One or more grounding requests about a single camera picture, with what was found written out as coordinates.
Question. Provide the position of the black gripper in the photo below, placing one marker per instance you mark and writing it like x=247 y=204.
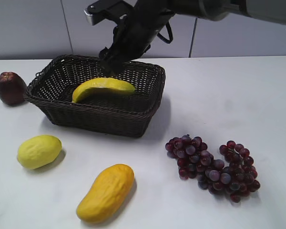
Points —
x=134 y=34

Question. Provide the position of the yellow banana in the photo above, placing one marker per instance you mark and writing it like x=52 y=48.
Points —
x=101 y=85

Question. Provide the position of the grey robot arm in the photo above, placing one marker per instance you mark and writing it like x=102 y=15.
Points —
x=215 y=10

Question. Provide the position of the black woven basket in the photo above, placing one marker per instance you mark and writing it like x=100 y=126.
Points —
x=51 y=91

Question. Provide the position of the dark red apple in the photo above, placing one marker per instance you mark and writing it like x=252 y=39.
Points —
x=12 y=88

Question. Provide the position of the pale yellow mango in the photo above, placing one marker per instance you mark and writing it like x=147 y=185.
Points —
x=38 y=151

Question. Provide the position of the orange mango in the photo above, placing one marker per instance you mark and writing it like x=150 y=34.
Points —
x=107 y=194

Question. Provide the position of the purple grape bunch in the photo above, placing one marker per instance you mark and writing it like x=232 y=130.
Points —
x=235 y=175

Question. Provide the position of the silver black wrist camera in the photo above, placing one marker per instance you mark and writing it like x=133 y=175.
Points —
x=112 y=10

